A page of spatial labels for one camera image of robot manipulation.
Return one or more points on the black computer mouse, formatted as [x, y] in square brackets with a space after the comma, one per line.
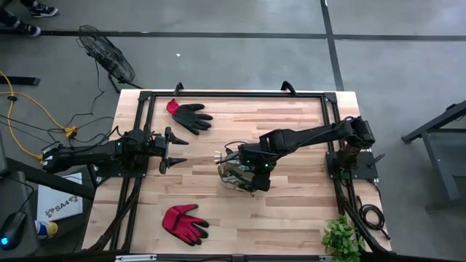
[12, 229]

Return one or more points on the black table clamp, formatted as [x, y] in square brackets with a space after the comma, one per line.
[178, 88]
[289, 87]

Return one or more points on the beige green canvas gardening bag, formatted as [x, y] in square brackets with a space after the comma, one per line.
[227, 174]

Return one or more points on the person's shoe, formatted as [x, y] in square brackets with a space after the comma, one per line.
[29, 30]
[43, 9]

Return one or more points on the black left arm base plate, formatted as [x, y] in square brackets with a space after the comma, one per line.
[109, 171]

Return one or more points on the black glove red cuff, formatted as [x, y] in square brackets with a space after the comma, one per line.
[191, 118]

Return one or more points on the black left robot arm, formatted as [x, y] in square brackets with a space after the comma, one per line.
[91, 154]

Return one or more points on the green artificial plant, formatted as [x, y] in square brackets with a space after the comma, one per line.
[342, 238]

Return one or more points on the person's leg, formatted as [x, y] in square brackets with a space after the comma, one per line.
[7, 16]

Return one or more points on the black floor bar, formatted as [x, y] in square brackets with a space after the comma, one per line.
[22, 81]

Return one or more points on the black diagonal desk rail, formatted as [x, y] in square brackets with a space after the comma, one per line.
[47, 178]

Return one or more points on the black rail silver brackets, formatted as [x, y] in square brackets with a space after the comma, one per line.
[182, 259]

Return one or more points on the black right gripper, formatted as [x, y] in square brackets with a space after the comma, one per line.
[261, 180]

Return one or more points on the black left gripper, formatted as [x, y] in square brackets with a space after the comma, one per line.
[160, 149]

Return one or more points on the black floor fan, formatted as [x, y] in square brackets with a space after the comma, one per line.
[109, 58]

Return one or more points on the black metal stand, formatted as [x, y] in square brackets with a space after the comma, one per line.
[446, 171]

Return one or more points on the black aluminium table frame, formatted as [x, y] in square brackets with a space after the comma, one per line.
[236, 94]

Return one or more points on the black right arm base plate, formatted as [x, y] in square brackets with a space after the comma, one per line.
[367, 171]

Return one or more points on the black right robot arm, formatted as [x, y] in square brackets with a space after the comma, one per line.
[309, 136]

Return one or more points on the blue yellow white can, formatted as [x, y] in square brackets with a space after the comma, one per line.
[49, 229]

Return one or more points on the red glove black fingertips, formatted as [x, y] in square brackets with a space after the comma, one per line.
[180, 223]

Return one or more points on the white SA4 box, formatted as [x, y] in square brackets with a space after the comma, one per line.
[58, 193]

